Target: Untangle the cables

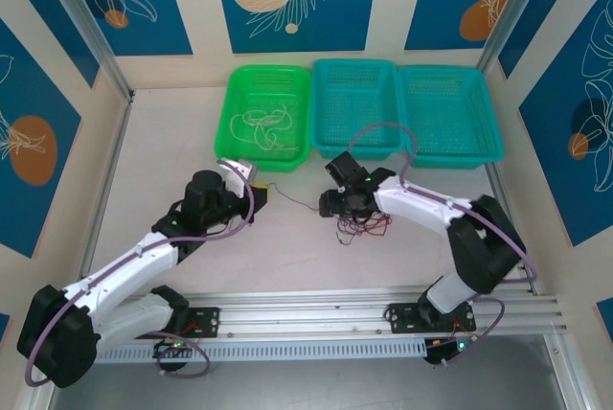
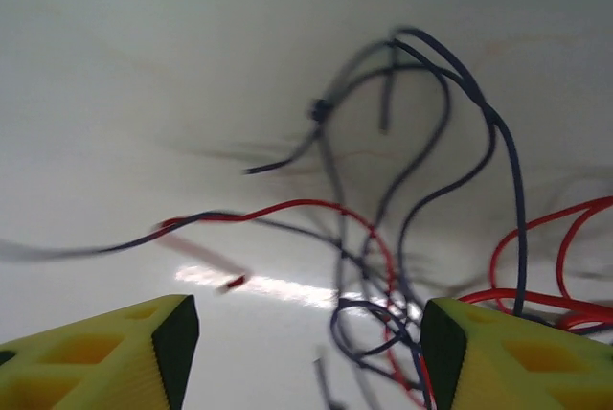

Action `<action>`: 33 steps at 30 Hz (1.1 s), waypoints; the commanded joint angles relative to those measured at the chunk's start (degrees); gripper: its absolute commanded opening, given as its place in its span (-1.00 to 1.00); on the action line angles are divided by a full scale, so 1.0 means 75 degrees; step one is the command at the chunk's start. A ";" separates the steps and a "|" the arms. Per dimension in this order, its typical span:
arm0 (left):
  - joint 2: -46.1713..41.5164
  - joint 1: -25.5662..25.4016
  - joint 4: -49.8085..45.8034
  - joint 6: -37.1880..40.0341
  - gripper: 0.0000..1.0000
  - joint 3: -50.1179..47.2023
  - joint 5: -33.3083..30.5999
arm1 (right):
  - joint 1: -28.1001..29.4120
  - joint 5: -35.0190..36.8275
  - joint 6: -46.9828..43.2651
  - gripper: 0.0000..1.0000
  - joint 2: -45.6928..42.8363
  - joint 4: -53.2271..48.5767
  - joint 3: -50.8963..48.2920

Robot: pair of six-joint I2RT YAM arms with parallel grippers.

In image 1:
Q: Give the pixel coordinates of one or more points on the aluminium side rail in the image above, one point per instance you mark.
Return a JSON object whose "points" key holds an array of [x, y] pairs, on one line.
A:
{"points": [[507, 199], [103, 180]]}

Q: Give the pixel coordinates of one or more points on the aluminium frame post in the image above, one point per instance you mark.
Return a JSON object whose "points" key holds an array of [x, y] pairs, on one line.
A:
{"points": [[510, 7], [91, 31]]}

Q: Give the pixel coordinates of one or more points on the green plastic basket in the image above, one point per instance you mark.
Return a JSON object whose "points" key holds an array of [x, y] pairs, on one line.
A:
{"points": [[292, 161]]}

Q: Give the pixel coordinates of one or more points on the teal plastic basket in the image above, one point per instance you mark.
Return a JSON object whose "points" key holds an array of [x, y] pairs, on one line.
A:
{"points": [[450, 161], [359, 151]]}

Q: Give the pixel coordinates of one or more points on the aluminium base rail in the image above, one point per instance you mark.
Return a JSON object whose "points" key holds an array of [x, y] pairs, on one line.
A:
{"points": [[311, 307]]}

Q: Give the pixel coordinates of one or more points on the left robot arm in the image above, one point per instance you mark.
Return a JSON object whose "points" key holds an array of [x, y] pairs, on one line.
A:
{"points": [[120, 276]]}

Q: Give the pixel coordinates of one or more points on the black controller board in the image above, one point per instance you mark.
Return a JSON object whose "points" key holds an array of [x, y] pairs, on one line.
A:
{"points": [[172, 348], [447, 352]]}

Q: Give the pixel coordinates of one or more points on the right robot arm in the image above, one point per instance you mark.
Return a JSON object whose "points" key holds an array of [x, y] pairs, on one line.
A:
{"points": [[416, 204]]}

